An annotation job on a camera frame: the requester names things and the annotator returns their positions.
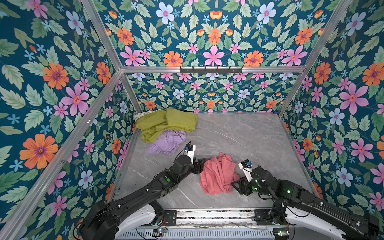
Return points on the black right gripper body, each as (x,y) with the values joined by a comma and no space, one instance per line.
(247,187)

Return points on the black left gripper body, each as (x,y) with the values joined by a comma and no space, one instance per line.
(197,167)

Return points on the pink cloth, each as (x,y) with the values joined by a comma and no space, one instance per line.
(218,175)

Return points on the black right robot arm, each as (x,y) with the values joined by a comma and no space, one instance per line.
(294,205)

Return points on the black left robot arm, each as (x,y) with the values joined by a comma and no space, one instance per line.
(109,221)

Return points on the lavender purple cloth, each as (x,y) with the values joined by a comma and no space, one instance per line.
(167,143)

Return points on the yellow-green cloth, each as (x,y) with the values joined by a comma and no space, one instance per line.
(153,124)

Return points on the white cloth under pile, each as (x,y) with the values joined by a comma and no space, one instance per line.
(140,115)

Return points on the right green circuit board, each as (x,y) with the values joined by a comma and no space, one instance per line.
(281,234)

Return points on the green circuit board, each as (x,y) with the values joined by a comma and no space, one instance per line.
(281,234)
(160,232)

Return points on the left green circuit board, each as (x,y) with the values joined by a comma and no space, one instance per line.
(160,232)

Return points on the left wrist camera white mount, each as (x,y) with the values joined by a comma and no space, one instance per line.
(189,151)

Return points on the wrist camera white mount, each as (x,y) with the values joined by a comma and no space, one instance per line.
(246,167)
(189,151)

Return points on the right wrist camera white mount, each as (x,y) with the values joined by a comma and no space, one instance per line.
(246,167)

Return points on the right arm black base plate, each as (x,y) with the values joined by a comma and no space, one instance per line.
(269,217)

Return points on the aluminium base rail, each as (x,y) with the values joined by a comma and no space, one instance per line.
(220,217)

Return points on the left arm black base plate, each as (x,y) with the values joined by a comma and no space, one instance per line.
(165,218)

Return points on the white perforated cable tray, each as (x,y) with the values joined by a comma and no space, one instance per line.
(198,234)

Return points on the black hook rail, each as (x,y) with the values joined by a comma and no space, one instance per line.
(209,70)

